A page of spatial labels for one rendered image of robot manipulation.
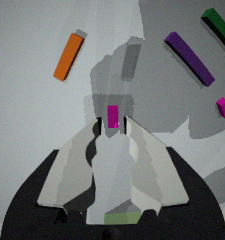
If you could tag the purple rod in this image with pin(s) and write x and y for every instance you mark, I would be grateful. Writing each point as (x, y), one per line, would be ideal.
(178, 45)

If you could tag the grey rectangular rod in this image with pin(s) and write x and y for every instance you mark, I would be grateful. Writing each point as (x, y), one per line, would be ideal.
(130, 59)

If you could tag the orange rod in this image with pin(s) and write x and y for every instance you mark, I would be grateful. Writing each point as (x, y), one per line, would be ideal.
(68, 56)

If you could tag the dark green rod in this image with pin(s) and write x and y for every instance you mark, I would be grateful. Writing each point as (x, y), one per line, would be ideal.
(215, 23)

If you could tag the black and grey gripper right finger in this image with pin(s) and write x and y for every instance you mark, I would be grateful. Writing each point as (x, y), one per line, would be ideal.
(162, 180)

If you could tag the magenta rod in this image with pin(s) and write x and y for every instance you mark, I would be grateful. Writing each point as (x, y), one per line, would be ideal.
(221, 106)
(112, 116)

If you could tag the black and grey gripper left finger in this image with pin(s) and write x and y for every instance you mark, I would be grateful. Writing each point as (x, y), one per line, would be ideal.
(64, 181)

